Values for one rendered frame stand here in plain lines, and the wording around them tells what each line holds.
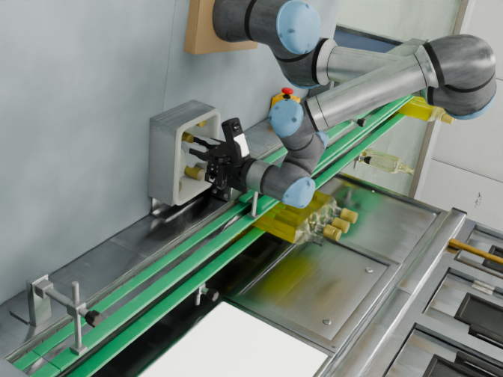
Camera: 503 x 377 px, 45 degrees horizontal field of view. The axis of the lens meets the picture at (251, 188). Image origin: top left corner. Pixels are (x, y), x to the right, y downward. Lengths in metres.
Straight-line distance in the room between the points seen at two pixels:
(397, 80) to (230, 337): 0.73
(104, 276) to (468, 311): 1.05
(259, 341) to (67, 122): 0.69
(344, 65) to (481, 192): 6.62
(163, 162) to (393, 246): 0.87
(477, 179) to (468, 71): 6.69
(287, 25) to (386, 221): 0.96
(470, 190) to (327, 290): 6.43
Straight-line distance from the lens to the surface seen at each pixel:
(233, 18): 1.51
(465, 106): 1.44
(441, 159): 8.03
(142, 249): 1.50
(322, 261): 1.84
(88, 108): 1.33
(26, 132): 1.24
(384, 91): 1.31
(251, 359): 1.50
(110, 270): 1.43
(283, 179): 1.39
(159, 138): 1.50
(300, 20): 1.45
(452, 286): 1.97
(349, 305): 1.71
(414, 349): 1.70
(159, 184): 1.55
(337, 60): 1.52
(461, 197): 8.15
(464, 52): 1.33
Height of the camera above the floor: 1.63
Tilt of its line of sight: 25 degrees down
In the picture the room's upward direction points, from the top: 112 degrees clockwise
